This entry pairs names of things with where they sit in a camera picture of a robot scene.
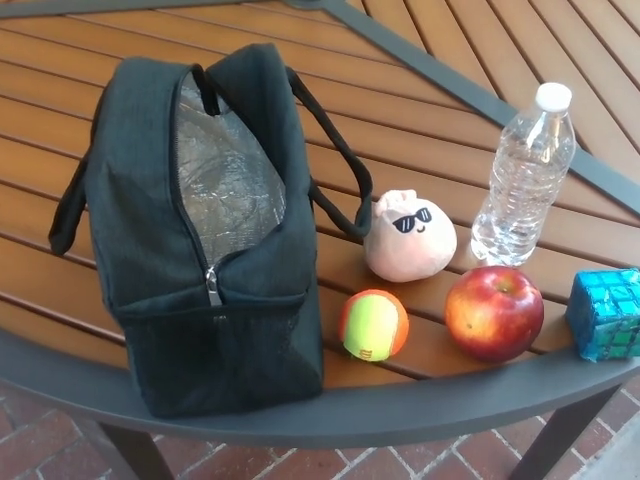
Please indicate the red apple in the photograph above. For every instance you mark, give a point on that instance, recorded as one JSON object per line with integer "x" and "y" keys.
{"x": 492, "y": 320}

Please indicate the dark metal table leg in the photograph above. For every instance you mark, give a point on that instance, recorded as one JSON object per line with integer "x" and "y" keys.
{"x": 555, "y": 445}
{"x": 135, "y": 455}

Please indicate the peach dumpling plush with sunglasses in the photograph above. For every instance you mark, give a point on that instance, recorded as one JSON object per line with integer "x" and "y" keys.
{"x": 405, "y": 250}

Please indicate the yellow orange tennis ball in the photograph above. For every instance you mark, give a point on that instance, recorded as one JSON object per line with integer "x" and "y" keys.
{"x": 372, "y": 325}

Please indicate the blue foil-wrapped cube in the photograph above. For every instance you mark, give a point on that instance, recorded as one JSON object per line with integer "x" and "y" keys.
{"x": 607, "y": 315}

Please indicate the clear plastic water bottle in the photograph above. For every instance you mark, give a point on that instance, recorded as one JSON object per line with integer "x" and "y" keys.
{"x": 525, "y": 175}

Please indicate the black insulated lunch bag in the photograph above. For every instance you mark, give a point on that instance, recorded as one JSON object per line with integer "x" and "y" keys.
{"x": 150, "y": 210}

